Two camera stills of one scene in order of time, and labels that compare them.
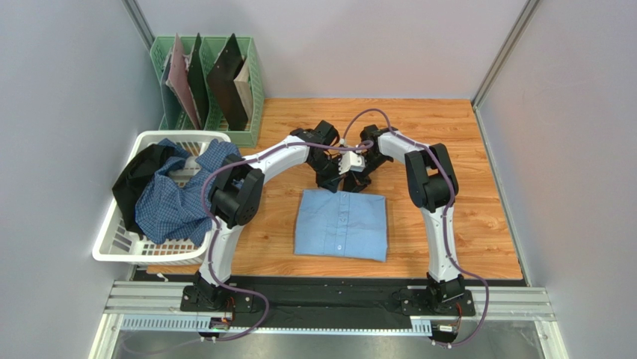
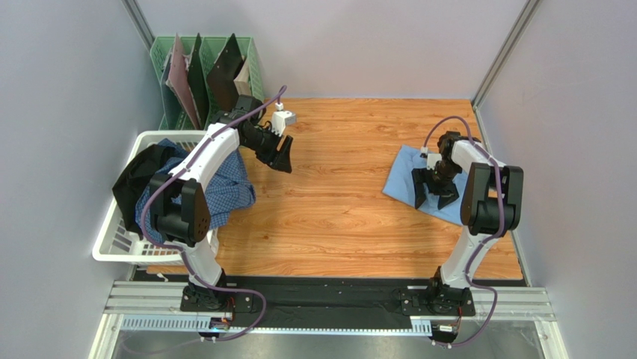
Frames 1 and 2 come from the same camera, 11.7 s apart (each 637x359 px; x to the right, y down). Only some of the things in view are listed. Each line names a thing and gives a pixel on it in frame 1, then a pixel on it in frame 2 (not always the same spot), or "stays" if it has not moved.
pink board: (178, 81) stays
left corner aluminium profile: (140, 22) stays
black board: (221, 79) stays
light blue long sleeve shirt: (342, 224) → (400, 185)
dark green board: (197, 82) stays
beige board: (243, 86) stays
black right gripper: (362, 179) → (437, 182)
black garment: (134, 179) stays
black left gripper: (331, 182) → (279, 161)
